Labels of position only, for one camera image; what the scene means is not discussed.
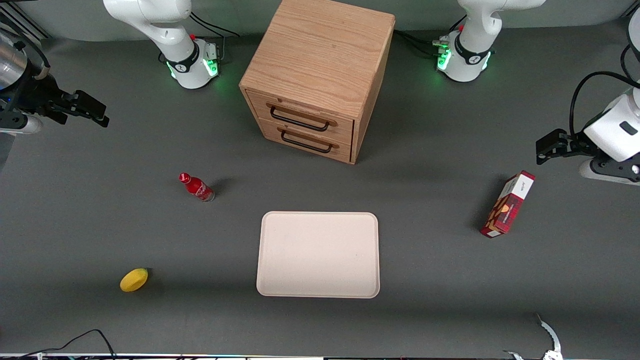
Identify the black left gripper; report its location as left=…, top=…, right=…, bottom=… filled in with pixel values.
left=535, top=128, right=602, bottom=166

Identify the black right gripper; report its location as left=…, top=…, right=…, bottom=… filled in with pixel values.
left=0, top=74, right=110, bottom=128

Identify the red coke bottle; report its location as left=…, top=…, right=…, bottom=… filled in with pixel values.
left=179, top=172, right=216, bottom=203

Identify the beige plastic tray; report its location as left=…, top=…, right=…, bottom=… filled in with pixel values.
left=256, top=211, right=381, bottom=299

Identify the red cookie box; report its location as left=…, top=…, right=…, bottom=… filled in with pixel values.
left=479, top=170, right=537, bottom=239

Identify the yellow lemon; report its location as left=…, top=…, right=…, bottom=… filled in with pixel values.
left=119, top=268, right=150, bottom=293

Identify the wooden drawer cabinet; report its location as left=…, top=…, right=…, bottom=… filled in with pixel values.
left=238, top=0, right=396, bottom=165

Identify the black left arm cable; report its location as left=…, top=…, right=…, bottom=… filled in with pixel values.
left=569, top=44, right=640, bottom=137

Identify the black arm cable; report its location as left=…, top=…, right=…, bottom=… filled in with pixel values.
left=569, top=44, right=640, bottom=137
left=14, top=41, right=52, bottom=83

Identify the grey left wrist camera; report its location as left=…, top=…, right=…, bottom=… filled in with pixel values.
left=579, top=156, right=640, bottom=187

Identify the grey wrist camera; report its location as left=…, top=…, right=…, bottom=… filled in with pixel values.
left=0, top=113, right=44, bottom=136
left=579, top=156, right=640, bottom=187

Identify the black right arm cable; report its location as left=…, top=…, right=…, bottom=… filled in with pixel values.
left=14, top=41, right=52, bottom=83

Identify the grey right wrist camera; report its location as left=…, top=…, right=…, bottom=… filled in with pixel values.
left=0, top=113, right=44, bottom=136

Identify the dark aluminium frame rail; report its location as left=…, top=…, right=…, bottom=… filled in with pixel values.
left=0, top=4, right=52, bottom=42

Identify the black right base cable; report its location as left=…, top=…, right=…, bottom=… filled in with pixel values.
left=189, top=11, right=241, bottom=61

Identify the black base cable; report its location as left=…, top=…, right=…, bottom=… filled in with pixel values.
left=189, top=11, right=241, bottom=61
left=394, top=15, right=468, bottom=57

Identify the black left base cable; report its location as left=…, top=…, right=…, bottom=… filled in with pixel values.
left=394, top=15, right=468, bottom=57

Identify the white curved strap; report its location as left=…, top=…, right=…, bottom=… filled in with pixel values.
left=502, top=313, right=564, bottom=360

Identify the wooden drawer with black handle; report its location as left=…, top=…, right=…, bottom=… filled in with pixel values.
left=257, top=118, right=353, bottom=164
left=246, top=89, right=355, bottom=146

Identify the thin black table-edge cable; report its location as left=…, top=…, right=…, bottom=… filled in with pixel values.
left=19, top=328, right=117, bottom=360

